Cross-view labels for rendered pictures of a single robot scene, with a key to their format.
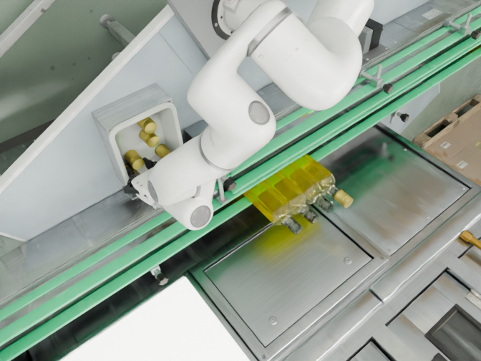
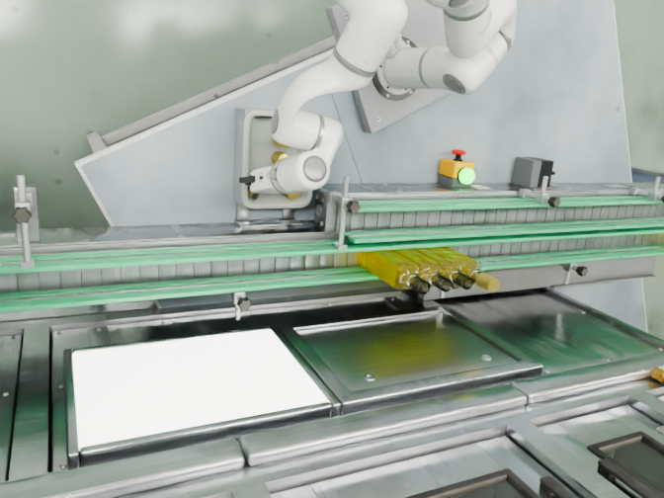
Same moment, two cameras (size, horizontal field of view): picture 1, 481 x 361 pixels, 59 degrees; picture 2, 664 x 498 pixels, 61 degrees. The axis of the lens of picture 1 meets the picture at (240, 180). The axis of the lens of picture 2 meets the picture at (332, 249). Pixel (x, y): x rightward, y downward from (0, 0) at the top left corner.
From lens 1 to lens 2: 0.77 m
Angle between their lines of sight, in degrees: 33
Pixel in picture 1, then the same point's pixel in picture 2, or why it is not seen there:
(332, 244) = (468, 344)
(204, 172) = (332, 75)
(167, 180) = (293, 88)
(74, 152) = (204, 142)
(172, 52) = not seen: hidden behind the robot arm
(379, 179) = (543, 324)
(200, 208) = (316, 158)
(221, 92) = not seen: outside the picture
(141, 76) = not seen: hidden behind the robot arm
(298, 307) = (408, 375)
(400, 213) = (568, 351)
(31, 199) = (143, 174)
